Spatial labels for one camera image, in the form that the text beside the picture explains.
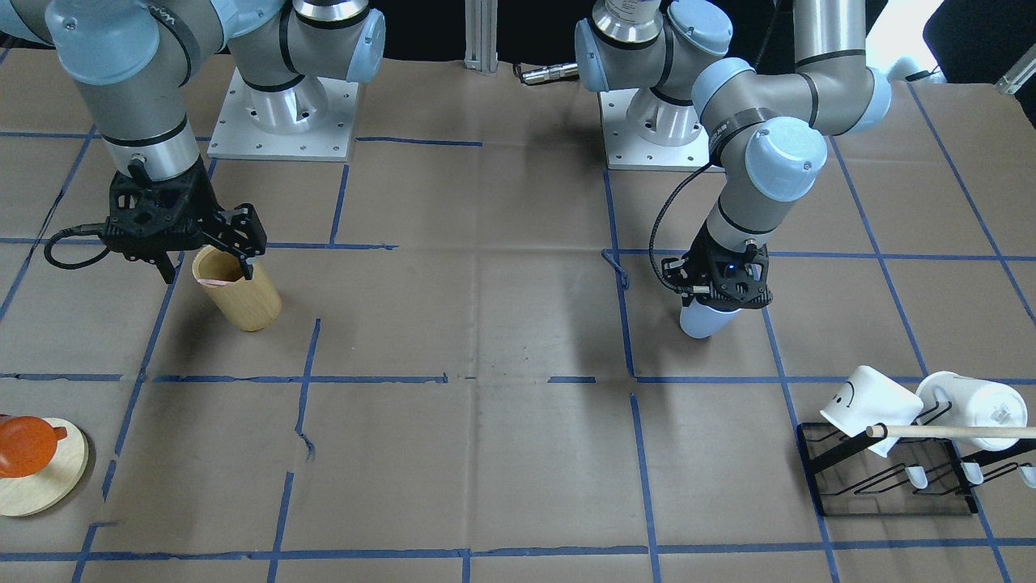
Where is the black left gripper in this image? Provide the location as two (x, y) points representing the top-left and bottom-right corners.
(662, 228), (772, 313)

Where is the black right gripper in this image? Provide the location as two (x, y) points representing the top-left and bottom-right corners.
(100, 155), (267, 284)

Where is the light blue plastic cup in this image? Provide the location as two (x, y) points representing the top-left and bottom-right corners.
(678, 301), (741, 339)

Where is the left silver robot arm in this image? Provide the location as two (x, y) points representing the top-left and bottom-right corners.
(575, 1), (891, 321)

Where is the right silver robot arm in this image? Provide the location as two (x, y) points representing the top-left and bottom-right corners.
(2, 1), (386, 283)

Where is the bamboo chopstick holder cup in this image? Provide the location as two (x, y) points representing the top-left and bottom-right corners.
(191, 246), (282, 332)

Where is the orange cup on tree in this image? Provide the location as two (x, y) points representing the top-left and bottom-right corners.
(1, 415), (68, 479)

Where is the white smiley face mug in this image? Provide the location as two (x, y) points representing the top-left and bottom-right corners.
(819, 365), (923, 438)

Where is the white mug with label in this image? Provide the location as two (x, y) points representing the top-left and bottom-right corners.
(916, 370), (1028, 428)

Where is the wooden mug tree stand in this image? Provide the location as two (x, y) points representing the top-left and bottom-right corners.
(1, 415), (89, 517)

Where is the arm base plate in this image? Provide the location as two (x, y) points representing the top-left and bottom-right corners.
(598, 88), (709, 171)
(207, 71), (359, 163)

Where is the wooden rack handle rod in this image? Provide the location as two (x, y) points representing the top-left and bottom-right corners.
(865, 422), (1035, 440)

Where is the black wire mug rack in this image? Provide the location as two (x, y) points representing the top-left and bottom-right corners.
(796, 390), (1034, 517)

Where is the aluminium frame post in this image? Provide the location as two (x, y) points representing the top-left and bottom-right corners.
(463, 0), (499, 76)

